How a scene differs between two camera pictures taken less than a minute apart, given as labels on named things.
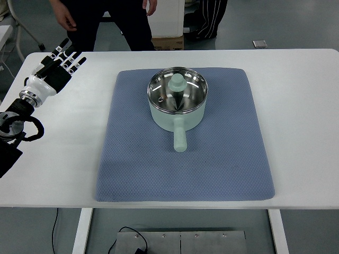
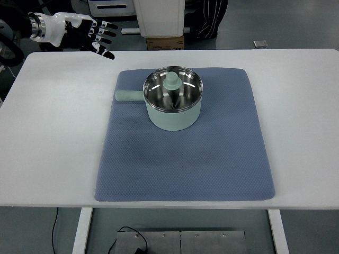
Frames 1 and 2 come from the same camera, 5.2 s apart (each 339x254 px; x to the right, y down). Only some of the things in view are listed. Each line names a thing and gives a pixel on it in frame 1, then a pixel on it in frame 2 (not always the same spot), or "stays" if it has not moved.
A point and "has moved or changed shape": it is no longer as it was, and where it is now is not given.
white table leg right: (278, 232) stays
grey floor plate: (259, 43) stays
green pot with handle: (179, 124) has moved or changed shape
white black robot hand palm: (45, 88) → (51, 28)
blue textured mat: (225, 158) stays
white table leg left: (83, 226) stays
